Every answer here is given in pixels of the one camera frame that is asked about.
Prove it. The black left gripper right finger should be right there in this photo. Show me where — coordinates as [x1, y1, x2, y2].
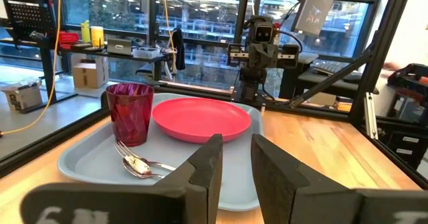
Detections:
[250, 133, 428, 224]

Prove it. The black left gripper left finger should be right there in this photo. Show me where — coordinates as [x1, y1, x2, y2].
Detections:
[19, 133, 224, 224]

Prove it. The orange-handled metal fork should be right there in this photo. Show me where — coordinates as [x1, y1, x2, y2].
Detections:
[113, 140, 177, 172]

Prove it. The pink plastic plate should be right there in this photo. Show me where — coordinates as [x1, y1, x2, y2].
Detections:
[151, 97, 252, 144]

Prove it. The orange-handled metal spoon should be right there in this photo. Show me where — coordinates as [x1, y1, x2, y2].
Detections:
[122, 155, 167, 180]

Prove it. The red faceted plastic cup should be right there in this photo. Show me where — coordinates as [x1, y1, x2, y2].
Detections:
[105, 82, 155, 147]

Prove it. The blue plastic tray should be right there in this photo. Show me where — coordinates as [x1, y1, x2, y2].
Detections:
[56, 92, 265, 212]

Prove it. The white shallow tray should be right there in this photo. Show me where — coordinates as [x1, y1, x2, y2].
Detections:
[132, 46, 162, 60]

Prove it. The black side desk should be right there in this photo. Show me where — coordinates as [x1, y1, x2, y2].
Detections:
[279, 52, 381, 100]

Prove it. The black keyboard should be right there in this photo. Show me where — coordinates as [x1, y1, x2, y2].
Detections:
[312, 60, 349, 77]

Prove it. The hanging grey panel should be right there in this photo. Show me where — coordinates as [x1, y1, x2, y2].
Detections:
[294, 0, 342, 36]

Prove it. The black hanging cloth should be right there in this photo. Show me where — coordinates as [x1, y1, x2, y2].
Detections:
[171, 27, 187, 72]

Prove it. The grey metal box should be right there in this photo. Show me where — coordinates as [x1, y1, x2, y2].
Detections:
[106, 37, 133, 56]

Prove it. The black plastic crate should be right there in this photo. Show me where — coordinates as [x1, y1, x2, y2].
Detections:
[387, 63, 428, 96]

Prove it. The large cardboard box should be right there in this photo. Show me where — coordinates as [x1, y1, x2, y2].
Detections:
[71, 56, 110, 90]

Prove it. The yellow canister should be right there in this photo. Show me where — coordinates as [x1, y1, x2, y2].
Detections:
[90, 25, 106, 48]

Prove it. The yellow bottle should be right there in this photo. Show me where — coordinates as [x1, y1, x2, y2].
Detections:
[81, 20, 92, 44]

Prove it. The black workbench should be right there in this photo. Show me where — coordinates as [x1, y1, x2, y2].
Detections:
[0, 36, 167, 105]

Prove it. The red tool case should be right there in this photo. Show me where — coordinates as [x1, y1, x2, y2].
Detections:
[58, 31, 80, 50]

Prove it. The small cardboard box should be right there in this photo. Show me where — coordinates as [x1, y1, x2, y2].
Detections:
[1, 82, 44, 112]

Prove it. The black pegboard rack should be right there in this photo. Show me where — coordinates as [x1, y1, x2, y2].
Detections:
[1, 0, 58, 44]

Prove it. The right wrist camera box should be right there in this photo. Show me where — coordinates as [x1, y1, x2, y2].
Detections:
[252, 23, 277, 46]

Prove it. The yellow cable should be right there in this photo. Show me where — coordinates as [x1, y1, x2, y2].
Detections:
[161, 0, 178, 75]
[0, 0, 63, 136]

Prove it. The silver metal bracket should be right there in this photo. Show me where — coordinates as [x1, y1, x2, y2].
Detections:
[363, 92, 379, 140]

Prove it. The black aluminium table frame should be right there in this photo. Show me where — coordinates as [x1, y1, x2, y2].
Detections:
[0, 0, 428, 191]

